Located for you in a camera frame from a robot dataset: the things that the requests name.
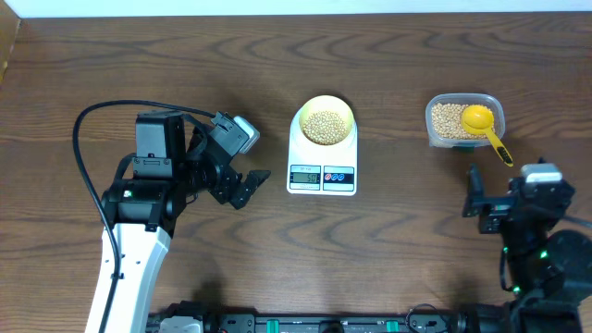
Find yellow plastic bowl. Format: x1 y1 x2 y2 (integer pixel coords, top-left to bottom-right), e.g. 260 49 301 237
297 95 354 146

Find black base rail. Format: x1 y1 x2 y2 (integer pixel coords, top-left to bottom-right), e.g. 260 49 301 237
144 301 457 333

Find white digital kitchen scale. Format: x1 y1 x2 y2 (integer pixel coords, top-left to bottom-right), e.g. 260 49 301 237
286 107 358 196

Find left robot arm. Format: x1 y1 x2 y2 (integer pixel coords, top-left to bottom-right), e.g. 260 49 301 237
85 111 270 332

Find yellow measuring scoop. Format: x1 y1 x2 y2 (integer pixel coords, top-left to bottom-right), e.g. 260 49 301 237
461 105 513 167

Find clear container of soybeans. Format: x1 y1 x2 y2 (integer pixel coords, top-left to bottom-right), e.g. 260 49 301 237
425 92 506 149

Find soybeans in yellow bowl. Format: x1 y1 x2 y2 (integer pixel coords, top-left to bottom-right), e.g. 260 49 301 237
302 111 349 145

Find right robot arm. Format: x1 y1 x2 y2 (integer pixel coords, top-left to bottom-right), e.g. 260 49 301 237
450 160 591 332

